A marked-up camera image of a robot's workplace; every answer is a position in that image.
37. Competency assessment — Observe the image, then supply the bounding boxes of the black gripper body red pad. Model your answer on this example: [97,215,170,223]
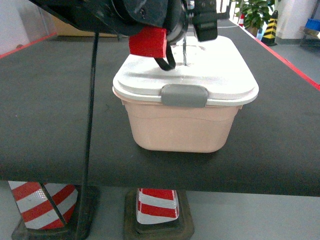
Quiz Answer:
[29,0,219,58]

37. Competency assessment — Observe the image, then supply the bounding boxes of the white lid grey handle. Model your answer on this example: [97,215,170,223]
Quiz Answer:
[113,36,259,108]

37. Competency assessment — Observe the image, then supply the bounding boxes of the pink plastic storage box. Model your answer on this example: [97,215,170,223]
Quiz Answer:
[115,92,242,153]

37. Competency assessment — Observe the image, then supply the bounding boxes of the cardboard box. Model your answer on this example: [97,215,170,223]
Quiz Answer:
[52,16,95,37]

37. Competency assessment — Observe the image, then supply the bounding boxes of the red white traffic cone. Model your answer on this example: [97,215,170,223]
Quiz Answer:
[238,13,245,27]

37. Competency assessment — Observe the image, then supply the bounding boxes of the green potted plant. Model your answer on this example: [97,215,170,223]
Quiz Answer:
[240,0,275,37]

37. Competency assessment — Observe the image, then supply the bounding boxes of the yellow black striped cone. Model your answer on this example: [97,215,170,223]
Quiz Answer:
[261,10,279,47]

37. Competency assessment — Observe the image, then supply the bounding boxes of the black table mat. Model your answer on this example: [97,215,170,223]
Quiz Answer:
[0,20,320,197]

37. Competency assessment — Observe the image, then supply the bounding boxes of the red white cone centre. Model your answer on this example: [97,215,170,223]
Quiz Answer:
[123,188,195,240]

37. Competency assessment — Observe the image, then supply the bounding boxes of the red white cone left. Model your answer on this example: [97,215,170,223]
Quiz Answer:
[7,180,99,240]

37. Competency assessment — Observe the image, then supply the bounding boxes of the black cable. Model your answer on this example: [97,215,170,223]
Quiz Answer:
[74,29,100,240]

